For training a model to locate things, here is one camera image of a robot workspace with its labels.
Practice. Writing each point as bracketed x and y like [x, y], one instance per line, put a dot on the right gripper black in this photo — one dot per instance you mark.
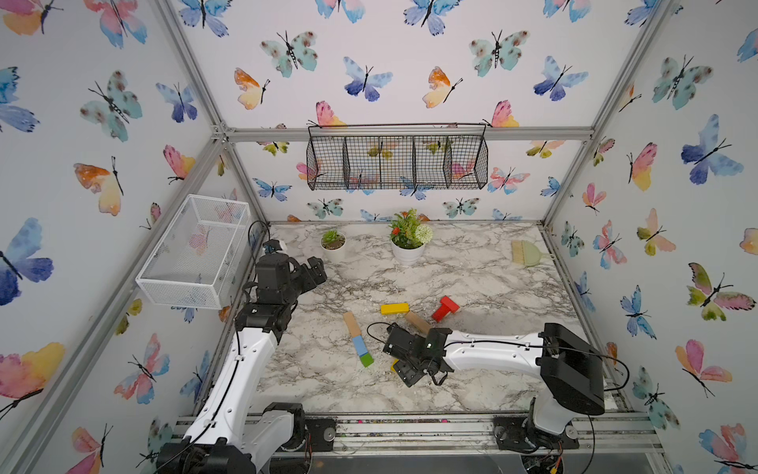
[405, 375]

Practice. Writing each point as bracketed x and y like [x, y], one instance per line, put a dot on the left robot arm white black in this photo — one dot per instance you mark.
[217, 441]

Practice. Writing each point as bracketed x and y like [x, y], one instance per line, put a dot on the black wire wall basket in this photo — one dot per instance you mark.
[403, 157]

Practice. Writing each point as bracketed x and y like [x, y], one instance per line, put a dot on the light blue block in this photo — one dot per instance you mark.
[359, 344]

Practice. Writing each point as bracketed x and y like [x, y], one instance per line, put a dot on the white mesh wall basket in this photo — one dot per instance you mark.
[194, 262]

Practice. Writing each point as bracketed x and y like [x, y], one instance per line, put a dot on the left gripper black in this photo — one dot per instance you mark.
[316, 270]

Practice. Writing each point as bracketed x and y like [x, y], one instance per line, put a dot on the natural wood block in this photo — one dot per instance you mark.
[352, 325]
[418, 322]

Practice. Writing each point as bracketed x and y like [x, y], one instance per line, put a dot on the small green potted plant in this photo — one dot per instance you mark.
[334, 244]

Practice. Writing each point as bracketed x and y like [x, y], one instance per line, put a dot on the green cube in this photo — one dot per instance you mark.
[366, 360]

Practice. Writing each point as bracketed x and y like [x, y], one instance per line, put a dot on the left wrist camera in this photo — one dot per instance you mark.
[273, 246]

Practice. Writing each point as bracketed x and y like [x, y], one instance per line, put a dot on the red block short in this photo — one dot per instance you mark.
[449, 305]

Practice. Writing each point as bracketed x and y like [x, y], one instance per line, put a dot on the flowering potted plant white pot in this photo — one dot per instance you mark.
[410, 233]

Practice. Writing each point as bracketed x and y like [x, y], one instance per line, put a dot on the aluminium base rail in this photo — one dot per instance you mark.
[472, 433]

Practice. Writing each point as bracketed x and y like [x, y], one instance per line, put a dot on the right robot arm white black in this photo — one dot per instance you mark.
[570, 368]

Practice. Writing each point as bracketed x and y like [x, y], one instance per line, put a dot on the red block long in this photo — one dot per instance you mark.
[440, 313]

